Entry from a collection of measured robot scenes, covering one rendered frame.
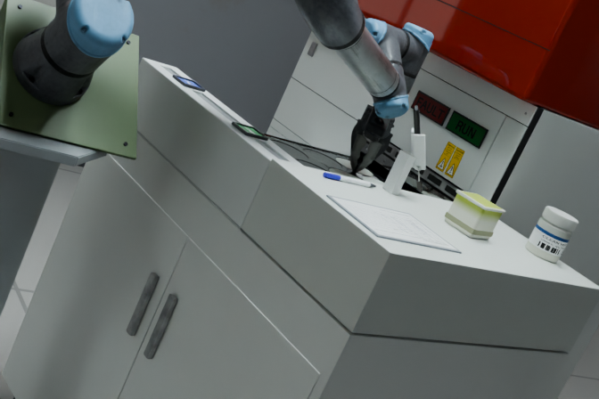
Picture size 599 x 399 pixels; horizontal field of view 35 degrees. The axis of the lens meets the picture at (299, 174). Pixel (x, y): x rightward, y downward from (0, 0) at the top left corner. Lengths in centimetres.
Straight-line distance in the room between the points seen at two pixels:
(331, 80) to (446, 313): 109
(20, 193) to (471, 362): 89
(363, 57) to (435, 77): 50
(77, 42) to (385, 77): 64
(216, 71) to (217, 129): 265
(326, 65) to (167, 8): 181
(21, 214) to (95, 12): 44
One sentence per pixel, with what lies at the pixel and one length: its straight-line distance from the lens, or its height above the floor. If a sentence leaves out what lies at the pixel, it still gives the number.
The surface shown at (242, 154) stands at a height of 93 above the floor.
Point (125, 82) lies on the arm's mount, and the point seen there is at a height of 94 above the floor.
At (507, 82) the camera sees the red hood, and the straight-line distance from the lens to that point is 212.
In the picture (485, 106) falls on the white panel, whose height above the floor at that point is 117.
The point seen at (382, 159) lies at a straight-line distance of 236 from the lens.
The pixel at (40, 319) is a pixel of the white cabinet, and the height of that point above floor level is 29.
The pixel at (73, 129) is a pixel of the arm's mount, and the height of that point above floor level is 84.
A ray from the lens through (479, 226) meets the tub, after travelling 181.
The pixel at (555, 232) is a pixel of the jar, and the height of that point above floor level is 103.
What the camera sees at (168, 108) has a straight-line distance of 201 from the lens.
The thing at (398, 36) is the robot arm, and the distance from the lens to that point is 212.
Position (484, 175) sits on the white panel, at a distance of 217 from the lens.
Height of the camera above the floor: 134
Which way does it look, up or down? 13 degrees down
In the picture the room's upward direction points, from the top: 25 degrees clockwise
